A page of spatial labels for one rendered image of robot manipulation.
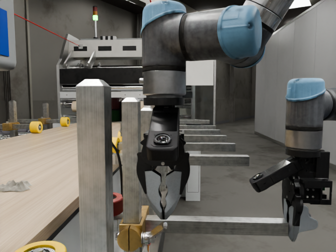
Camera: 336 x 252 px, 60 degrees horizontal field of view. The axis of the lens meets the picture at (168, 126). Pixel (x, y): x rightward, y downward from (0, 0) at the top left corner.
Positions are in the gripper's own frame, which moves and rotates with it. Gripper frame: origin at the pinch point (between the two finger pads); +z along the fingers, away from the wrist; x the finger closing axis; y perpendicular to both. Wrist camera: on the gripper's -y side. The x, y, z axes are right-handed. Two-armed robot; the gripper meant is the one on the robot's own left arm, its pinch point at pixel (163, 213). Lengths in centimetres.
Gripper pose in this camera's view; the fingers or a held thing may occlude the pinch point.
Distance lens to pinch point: 52.5
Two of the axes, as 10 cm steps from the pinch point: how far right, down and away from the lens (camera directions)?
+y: 0.6, -1.0, 9.9
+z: 0.0, 10.0, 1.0
